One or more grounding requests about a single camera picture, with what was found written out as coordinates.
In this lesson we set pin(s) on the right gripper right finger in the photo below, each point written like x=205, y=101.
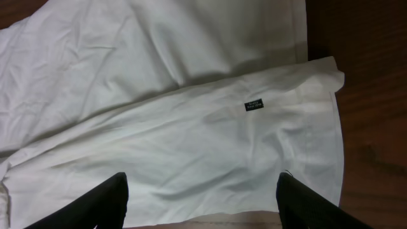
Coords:
x=301, y=208

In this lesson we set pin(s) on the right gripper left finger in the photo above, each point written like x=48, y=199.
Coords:
x=103, y=207

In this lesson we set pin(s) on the white t-shirt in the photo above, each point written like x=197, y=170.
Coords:
x=201, y=103

